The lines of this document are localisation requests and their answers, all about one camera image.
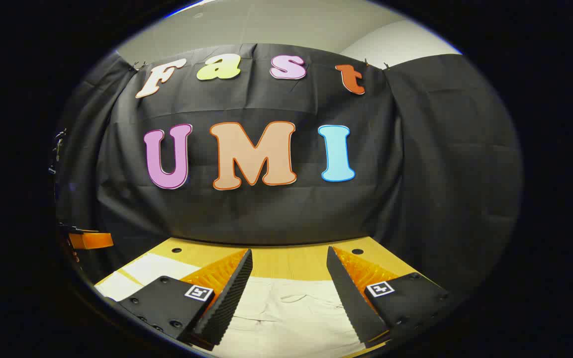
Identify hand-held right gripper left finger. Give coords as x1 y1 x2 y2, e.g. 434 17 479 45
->
117 249 254 351

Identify white jeans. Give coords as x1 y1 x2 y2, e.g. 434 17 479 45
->
95 253 367 358

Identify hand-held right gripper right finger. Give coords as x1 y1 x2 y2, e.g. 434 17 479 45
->
326 246 451 349

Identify black backdrop cloth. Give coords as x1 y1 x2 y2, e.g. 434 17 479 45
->
53 43 523 299

